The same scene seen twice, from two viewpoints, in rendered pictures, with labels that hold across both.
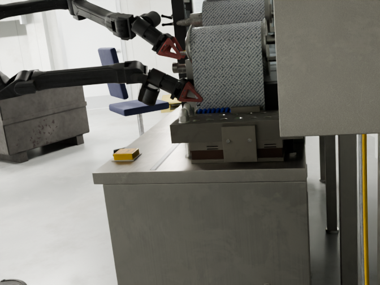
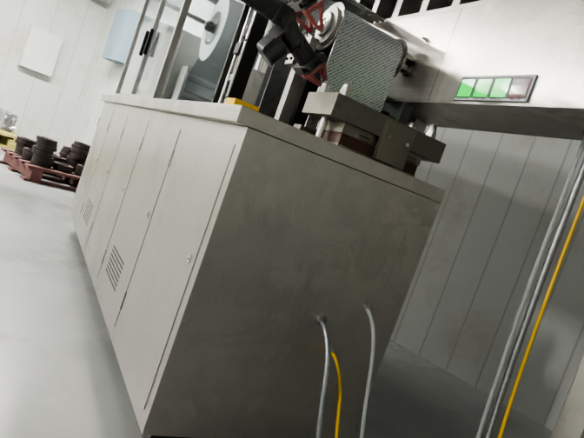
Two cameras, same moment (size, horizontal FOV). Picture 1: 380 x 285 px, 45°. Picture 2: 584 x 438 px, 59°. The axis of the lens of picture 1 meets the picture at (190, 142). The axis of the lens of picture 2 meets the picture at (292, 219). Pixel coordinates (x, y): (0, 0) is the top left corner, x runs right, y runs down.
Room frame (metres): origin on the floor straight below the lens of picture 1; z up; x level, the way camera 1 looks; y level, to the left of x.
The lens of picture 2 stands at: (0.44, 0.98, 0.78)
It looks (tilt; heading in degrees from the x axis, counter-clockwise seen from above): 4 degrees down; 316
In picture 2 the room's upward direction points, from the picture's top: 20 degrees clockwise
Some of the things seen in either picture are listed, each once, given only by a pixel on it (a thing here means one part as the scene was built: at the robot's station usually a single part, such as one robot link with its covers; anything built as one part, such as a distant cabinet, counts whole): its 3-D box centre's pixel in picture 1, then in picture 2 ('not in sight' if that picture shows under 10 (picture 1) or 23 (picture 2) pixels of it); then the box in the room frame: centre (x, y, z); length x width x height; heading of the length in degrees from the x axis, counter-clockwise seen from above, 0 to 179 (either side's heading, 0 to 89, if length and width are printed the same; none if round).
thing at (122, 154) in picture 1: (126, 154); (242, 107); (1.54, 0.22, 0.91); 0.07 x 0.07 x 0.02; 76
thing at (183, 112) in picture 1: (184, 115); (346, 89); (1.42, 0.01, 1.05); 0.04 x 0.04 x 0.04
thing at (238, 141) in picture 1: (239, 143); (394, 144); (1.33, -0.15, 0.96); 0.10 x 0.03 x 0.11; 76
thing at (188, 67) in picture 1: (189, 101); (289, 84); (1.68, -0.01, 1.05); 0.06 x 0.05 x 0.31; 76
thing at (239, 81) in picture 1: (228, 86); (355, 86); (1.55, -0.15, 1.11); 0.23 x 0.01 x 0.18; 76
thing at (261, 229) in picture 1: (249, 178); (177, 219); (2.53, -0.32, 0.43); 2.52 x 0.64 x 0.86; 166
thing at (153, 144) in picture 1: (241, 102); (205, 127); (2.54, -0.31, 0.88); 2.52 x 0.66 x 0.04; 166
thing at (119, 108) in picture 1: (135, 101); not in sight; (4.92, 0.54, 0.59); 0.69 x 0.66 x 1.19; 96
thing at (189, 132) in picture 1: (237, 125); (375, 128); (1.42, -0.16, 1.00); 0.40 x 0.16 x 0.06; 76
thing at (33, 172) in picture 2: not in sight; (76, 163); (5.72, -0.98, 0.22); 1.19 x 0.82 x 0.43; 92
